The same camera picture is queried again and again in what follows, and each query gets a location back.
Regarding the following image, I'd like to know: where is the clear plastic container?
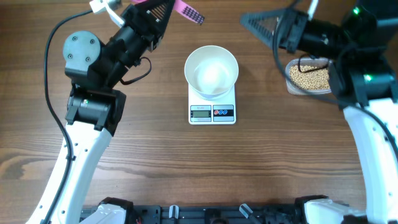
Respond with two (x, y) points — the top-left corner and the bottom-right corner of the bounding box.
(285, 57), (331, 95)

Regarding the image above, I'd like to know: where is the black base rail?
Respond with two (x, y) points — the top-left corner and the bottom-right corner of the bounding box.
(120, 204), (307, 224)

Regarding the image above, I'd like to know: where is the white digital kitchen scale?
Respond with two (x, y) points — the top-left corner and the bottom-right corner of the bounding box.
(188, 86), (237, 125)

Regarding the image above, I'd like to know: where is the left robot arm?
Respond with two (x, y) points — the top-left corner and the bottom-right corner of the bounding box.
(29, 0), (175, 223)

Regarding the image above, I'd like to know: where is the left black cable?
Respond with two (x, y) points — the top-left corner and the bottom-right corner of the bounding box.
(42, 9), (94, 224)

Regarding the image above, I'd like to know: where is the pink measuring scoop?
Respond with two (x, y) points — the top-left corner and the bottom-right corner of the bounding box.
(131, 0), (205, 25)

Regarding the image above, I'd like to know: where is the white bowl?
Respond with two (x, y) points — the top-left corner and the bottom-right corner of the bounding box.
(184, 45), (239, 100)

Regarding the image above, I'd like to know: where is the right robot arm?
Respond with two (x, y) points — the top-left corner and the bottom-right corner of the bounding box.
(240, 1), (397, 223)

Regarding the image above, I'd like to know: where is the pile of soybeans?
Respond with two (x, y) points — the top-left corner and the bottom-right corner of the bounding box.
(289, 65), (330, 90)

